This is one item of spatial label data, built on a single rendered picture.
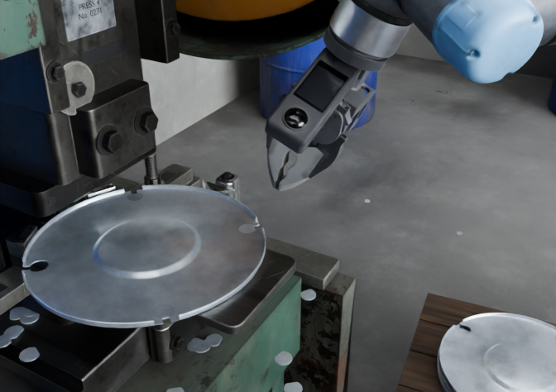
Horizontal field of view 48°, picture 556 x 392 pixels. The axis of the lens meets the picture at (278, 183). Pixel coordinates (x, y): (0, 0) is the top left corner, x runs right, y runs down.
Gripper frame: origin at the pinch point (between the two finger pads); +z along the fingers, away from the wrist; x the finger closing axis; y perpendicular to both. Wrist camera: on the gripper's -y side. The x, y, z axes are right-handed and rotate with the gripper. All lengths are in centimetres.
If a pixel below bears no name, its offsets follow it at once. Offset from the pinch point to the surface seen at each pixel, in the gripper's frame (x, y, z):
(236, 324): -6.5, -16.7, 5.2
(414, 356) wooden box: -33, 32, 40
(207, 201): 8.1, 2.6, 11.8
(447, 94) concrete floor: -5, 266, 92
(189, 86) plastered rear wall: 94, 169, 116
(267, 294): -7.1, -10.8, 5.0
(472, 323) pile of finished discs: -39, 43, 34
